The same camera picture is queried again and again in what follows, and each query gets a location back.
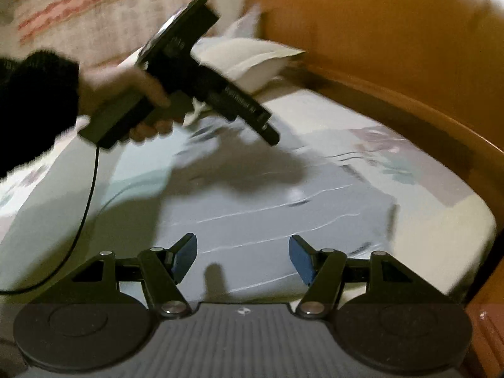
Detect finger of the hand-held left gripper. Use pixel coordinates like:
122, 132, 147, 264
258, 116, 281, 146

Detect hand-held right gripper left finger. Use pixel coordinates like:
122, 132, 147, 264
29, 233, 198, 318

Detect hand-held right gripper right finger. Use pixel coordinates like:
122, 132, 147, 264
289, 235, 459, 318

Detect grey striped pants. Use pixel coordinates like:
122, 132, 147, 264
98, 118, 398, 304

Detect person's left hand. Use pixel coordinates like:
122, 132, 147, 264
78, 67, 186, 142

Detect checked pillow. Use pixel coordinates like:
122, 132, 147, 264
193, 4, 308, 95

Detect patterned curtain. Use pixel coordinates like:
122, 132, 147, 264
0, 0, 221, 67

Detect patchwork bed sheet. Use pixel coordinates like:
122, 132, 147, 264
0, 87, 497, 304

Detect wooden bed headboard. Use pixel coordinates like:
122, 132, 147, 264
244, 0, 504, 253

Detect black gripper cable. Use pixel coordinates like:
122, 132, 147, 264
0, 144, 100, 294

